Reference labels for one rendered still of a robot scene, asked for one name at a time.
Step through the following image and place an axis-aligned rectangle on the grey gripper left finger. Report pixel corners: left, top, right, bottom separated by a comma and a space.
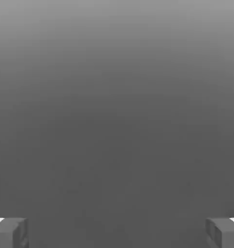
0, 217, 29, 248

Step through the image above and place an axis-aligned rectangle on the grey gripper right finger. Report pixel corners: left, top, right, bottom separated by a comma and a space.
205, 217, 234, 248

